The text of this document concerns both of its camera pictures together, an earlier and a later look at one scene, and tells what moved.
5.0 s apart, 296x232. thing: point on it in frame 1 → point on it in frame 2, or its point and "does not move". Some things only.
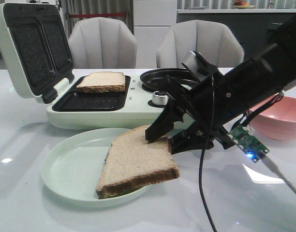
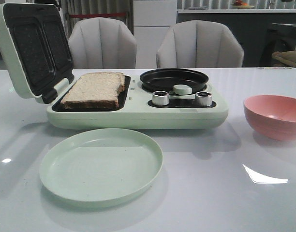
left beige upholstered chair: (102, 42) does not move
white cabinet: (152, 19) does not move
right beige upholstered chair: (214, 39) does not move
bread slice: (132, 163) → (99, 90)
